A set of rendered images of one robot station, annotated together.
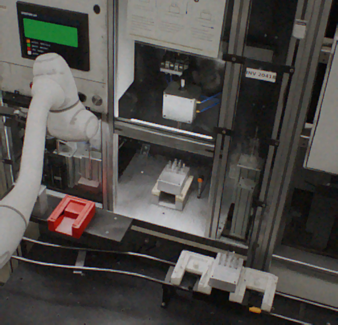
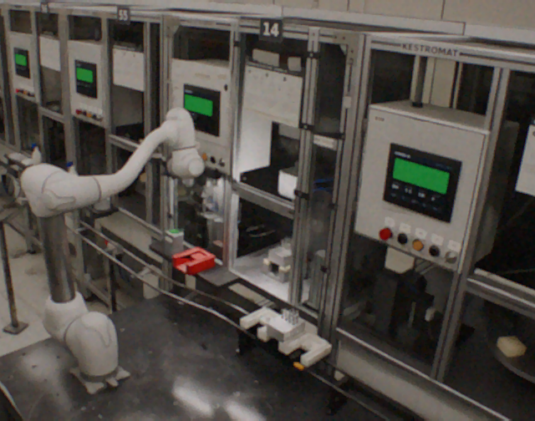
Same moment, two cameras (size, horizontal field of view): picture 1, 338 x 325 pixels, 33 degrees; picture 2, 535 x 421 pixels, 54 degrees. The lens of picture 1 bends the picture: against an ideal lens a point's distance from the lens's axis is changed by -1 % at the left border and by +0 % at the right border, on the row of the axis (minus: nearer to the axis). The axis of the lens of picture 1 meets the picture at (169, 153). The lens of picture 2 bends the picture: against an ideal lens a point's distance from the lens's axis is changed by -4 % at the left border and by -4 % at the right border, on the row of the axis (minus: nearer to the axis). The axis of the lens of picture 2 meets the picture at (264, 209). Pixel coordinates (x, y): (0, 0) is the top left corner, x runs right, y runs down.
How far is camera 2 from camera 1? 1.07 m
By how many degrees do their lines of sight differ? 28
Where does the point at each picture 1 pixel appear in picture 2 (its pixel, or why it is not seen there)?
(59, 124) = (175, 160)
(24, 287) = (146, 310)
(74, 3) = (214, 83)
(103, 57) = (227, 126)
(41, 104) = (155, 134)
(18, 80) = not seen: hidden behind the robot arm
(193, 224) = (284, 292)
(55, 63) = (179, 113)
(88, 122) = (191, 161)
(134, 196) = (252, 266)
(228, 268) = (287, 322)
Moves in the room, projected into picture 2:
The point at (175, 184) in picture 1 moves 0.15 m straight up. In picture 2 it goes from (281, 256) to (282, 225)
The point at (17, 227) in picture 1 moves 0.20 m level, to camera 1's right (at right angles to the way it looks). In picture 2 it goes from (89, 187) to (133, 200)
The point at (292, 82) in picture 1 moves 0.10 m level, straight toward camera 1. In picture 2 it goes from (344, 148) to (328, 153)
